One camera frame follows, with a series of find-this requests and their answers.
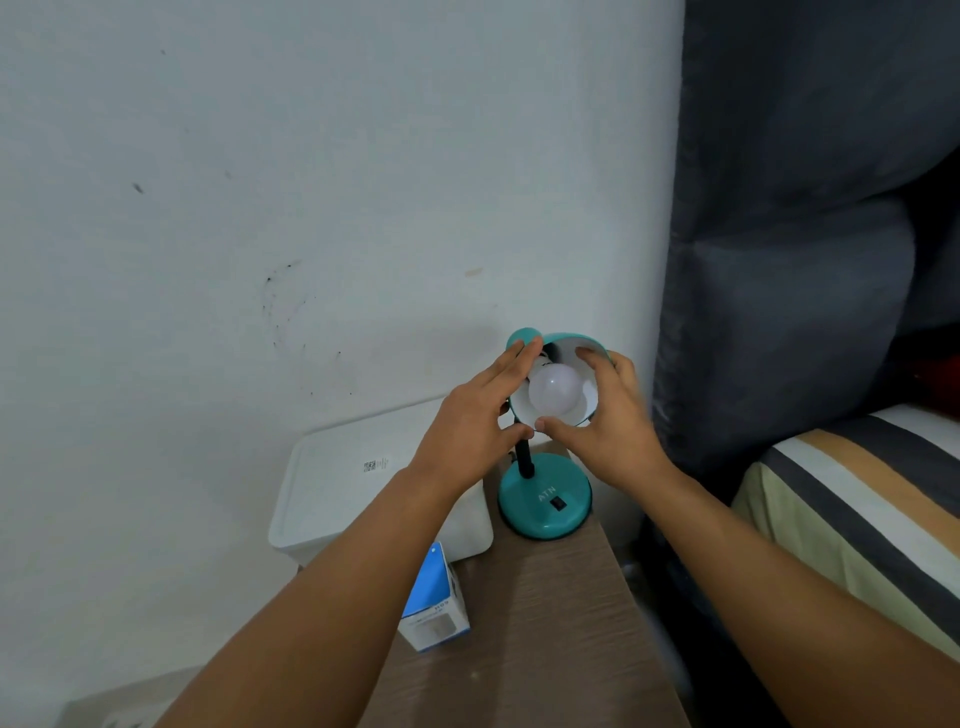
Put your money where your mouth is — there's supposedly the person's left hand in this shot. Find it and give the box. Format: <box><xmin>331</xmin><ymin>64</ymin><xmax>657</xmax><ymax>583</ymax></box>
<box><xmin>407</xmin><ymin>337</ymin><xmax>545</xmax><ymax>503</ymax></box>

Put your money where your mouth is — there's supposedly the person's right hand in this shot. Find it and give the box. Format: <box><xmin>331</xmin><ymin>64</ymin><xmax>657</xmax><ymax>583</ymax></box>
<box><xmin>534</xmin><ymin>346</ymin><xmax>673</xmax><ymax>495</ymax></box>

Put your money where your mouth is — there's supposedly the teal desk lamp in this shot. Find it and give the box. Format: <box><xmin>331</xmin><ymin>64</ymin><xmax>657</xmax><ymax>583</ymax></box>
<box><xmin>497</xmin><ymin>327</ymin><xmax>615</xmax><ymax>542</ymax></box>

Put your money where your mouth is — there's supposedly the person's left forearm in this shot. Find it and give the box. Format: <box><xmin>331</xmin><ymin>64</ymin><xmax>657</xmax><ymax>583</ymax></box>
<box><xmin>156</xmin><ymin>468</ymin><xmax>460</xmax><ymax>728</ymax></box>

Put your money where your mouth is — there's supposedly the person's right forearm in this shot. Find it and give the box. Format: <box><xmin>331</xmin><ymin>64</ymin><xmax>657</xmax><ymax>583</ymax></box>
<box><xmin>636</xmin><ymin>459</ymin><xmax>960</xmax><ymax>728</ymax></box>

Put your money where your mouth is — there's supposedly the white light bulb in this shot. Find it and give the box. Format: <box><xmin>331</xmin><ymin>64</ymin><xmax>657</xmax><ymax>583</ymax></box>
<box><xmin>528</xmin><ymin>363</ymin><xmax>589</xmax><ymax>419</ymax></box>

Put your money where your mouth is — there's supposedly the white plastic storage box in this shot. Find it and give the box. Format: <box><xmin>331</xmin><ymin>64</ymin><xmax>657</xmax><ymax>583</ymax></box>
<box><xmin>267</xmin><ymin>396</ymin><xmax>495</xmax><ymax>568</ymax></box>

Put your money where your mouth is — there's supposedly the blue and white bulb carton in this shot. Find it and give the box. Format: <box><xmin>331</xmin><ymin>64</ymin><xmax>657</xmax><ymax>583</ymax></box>
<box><xmin>396</xmin><ymin>540</ymin><xmax>472</xmax><ymax>653</ymax></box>

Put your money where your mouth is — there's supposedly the dark grey fabric headboard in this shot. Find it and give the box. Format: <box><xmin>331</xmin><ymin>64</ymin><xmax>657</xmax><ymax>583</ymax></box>
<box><xmin>649</xmin><ymin>0</ymin><xmax>960</xmax><ymax>500</ymax></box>

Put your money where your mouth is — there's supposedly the striped bed sheet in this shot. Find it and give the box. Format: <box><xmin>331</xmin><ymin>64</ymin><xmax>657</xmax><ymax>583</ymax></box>
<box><xmin>730</xmin><ymin>403</ymin><xmax>960</xmax><ymax>663</ymax></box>

